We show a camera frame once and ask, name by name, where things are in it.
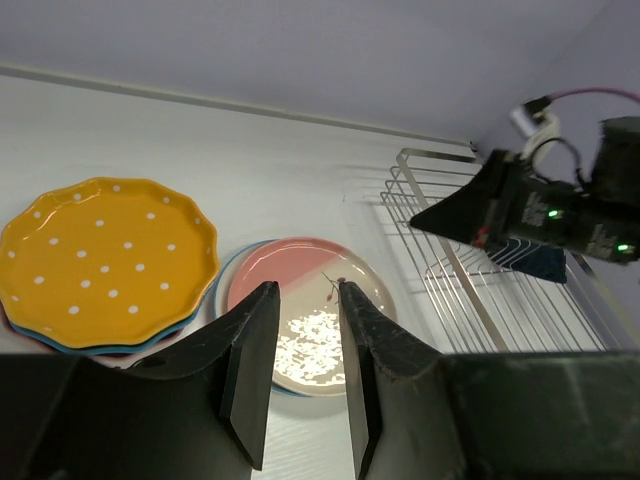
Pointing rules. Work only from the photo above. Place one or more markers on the yellow dotted plate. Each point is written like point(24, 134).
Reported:
point(109, 265)

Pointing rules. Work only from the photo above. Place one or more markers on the pink dotted plate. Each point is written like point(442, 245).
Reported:
point(112, 350)

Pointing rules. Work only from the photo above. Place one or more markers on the blue dotted plate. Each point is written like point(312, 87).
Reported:
point(14, 342)

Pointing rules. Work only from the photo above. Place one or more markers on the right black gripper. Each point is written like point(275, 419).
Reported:
point(503, 200)

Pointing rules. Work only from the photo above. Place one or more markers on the wire dish rack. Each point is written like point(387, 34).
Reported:
point(469, 301)

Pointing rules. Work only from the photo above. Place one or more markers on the white patterned plate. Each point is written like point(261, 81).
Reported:
point(222, 280)

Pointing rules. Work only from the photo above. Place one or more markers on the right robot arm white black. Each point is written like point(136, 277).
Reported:
point(615, 174)

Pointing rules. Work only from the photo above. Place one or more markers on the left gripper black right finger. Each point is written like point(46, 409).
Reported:
point(416, 413)

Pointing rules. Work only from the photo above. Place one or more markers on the white plate red rim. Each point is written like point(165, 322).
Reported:
point(310, 300)

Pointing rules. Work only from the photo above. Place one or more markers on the dark blue plate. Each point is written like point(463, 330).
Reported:
point(540, 261)

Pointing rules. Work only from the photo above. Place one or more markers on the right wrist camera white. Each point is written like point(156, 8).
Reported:
point(537, 125)

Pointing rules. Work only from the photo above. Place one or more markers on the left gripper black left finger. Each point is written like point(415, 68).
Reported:
point(197, 409)

